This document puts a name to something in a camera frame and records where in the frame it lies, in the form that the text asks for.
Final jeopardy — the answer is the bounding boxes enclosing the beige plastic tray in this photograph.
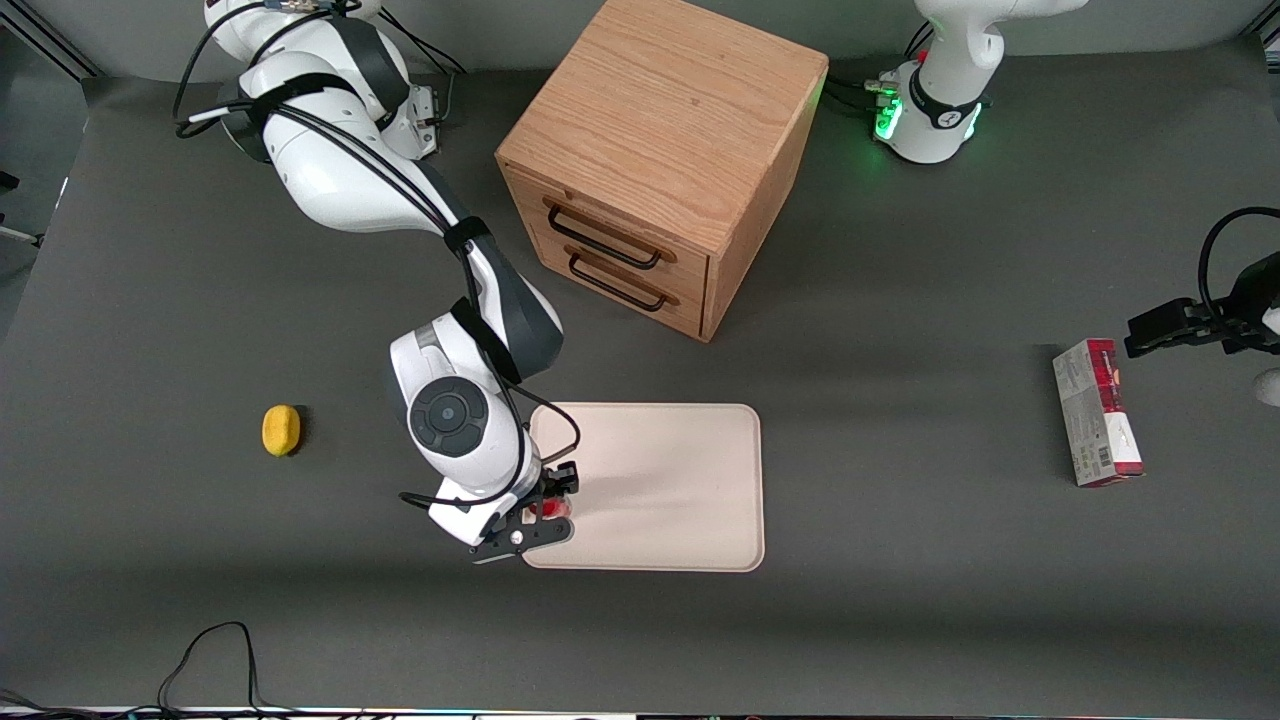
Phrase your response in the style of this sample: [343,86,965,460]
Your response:
[520,402,766,573]

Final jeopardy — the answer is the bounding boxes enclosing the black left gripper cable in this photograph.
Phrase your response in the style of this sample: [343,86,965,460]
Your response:
[1198,206,1280,323]

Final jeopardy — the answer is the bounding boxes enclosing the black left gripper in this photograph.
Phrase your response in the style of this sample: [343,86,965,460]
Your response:
[1124,250,1280,359]

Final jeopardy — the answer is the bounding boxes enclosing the yellow lemon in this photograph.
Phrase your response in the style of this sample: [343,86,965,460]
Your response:
[262,404,302,458]

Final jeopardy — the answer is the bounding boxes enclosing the grey and red carton box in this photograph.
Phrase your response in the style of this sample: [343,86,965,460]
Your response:
[1052,338,1147,489]

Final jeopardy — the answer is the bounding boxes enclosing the black base cables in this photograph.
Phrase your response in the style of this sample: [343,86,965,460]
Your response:
[825,20,933,119]
[378,8,471,129]

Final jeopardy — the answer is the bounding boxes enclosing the black looped table cable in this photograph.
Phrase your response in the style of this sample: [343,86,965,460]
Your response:
[155,621,301,717]

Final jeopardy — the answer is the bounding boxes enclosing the black aluminium frame rail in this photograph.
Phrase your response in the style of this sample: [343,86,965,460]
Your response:
[0,20,101,81]

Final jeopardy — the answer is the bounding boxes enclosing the black wire drawer handle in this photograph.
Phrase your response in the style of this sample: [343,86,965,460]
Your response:
[546,203,667,271]
[567,250,669,313]

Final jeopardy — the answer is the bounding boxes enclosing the black right base cables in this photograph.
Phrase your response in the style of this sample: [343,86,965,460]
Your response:
[378,8,471,129]

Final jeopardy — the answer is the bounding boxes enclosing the wooden drawer cabinet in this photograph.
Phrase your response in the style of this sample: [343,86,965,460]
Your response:
[495,0,830,344]

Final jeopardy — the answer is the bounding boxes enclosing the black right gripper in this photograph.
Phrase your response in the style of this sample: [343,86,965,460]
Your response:
[428,461,582,547]

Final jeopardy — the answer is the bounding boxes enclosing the black left base cables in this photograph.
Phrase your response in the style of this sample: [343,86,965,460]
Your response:
[825,20,933,119]

